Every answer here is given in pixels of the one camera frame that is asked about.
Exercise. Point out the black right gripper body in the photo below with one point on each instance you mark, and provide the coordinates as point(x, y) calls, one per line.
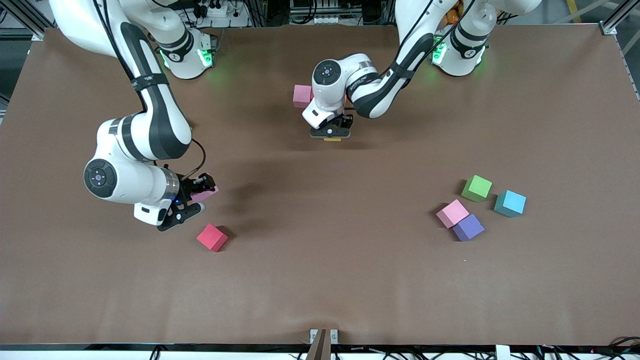
point(189, 187)

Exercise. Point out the pink foam cube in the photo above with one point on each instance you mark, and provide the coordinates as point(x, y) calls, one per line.
point(207, 196)
point(451, 212)
point(301, 96)

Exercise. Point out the yellow foam cube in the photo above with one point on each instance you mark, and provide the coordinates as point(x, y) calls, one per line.
point(332, 139)

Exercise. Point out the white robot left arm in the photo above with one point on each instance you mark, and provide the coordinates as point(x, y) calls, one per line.
point(327, 71)

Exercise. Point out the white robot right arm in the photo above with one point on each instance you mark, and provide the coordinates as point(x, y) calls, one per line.
point(100, 177)

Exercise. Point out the red foam cube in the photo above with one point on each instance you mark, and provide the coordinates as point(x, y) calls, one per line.
point(212, 237)

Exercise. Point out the slim white power strip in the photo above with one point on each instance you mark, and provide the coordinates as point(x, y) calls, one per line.
point(320, 20)

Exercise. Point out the white power strip with plugs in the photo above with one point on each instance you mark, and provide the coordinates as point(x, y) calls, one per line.
point(235, 20)

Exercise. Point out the green foam cube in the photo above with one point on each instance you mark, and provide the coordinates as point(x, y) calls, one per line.
point(476, 188)

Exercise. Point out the bag of orange items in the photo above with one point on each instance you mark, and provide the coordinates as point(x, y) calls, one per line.
point(451, 17)

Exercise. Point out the brown paper table cover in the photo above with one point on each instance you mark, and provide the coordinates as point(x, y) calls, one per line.
point(320, 280)

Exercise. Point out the purple foam cube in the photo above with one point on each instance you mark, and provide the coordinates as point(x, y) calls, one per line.
point(469, 228)

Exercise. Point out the teal foam cube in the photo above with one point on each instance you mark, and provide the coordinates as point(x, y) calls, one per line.
point(510, 203)

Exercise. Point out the brown wooden stick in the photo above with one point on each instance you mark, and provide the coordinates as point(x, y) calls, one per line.
point(320, 350)

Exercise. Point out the white tag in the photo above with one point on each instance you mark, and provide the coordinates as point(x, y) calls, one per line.
point(502, 352)

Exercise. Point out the small metal bracket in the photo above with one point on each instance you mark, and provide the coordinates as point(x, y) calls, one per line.
point(313, 334)

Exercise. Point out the aluminium frame profile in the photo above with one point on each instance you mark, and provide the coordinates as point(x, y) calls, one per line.
point(618, 16)
point(22, 15)

